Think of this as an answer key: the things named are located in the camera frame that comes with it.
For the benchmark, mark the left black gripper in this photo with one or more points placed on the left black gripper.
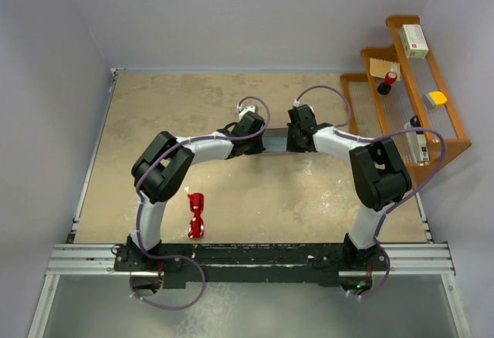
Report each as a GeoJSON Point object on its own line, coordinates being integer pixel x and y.
{"type": "Point", "coordinates": [257, 149]}

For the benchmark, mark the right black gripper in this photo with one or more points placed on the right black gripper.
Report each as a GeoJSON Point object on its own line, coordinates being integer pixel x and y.
{"type": "Point", "coordinates": [291, 146]}

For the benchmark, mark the pink glasses case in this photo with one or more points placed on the pink glasses case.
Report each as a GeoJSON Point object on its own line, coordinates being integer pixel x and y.
{"type": "Point", "coordinates": [296, 142]}

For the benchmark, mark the blue cleaning cloth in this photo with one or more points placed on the blue cleaning cloth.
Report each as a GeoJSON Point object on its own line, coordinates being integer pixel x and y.
{"type": "Point", "coordinates": [275, 146]}

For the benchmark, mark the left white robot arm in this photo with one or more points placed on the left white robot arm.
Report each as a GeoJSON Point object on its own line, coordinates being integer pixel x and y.
{"type": "Point", "coordinates": [160, 170]}

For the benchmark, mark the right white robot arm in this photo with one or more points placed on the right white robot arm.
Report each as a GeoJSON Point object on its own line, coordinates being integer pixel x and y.
{"type": "Point", "coordinates": [380, 177]}

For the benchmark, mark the red sunglasses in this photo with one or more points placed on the red sunglasses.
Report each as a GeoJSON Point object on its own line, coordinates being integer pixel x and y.
{"type": "Point", "coordinates": [196, 206]}

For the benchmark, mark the red black stamp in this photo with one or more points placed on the red black stamp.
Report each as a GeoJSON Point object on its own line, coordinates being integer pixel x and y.
{"type": "Point", "coordinates": [385, 86]}

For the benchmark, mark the tan paper packet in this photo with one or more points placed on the tan paper packet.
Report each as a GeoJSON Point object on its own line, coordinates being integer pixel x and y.
{"type": "Point", "coordinates": [380, 68]}

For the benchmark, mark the wooden tiered shelf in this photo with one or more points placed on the wooden tiered shelf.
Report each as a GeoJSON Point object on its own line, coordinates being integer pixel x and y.
{"type": "Point", "coordinates": [375, 115]}

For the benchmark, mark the white black device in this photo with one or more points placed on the white black device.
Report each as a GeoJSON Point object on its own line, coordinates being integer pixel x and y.
{"type": "Point", "coordinates": [416, 141]}

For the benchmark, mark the yellow grey sponge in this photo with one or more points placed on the yellow grey sponge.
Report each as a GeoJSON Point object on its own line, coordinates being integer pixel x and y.
{"type": "Point", "coordinates": [434, 99]}

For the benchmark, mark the white red box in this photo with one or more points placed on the white red box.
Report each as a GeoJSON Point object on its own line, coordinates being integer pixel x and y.
{"type": "Point", "coordinates": [413, 41]}

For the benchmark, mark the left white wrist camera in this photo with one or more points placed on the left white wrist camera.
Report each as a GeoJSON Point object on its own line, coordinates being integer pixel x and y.
{"type": "Point", "coordinates": [243, 110]}

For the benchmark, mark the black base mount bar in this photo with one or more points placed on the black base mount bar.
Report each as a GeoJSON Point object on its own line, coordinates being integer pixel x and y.
{"type": "Point", "coordinates": [324, 264]}

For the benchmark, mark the aluminium frame rail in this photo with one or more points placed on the aluminium frame rail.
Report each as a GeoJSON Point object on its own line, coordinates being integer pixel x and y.
{"type": "Point", "coordinates": [98, 259]}

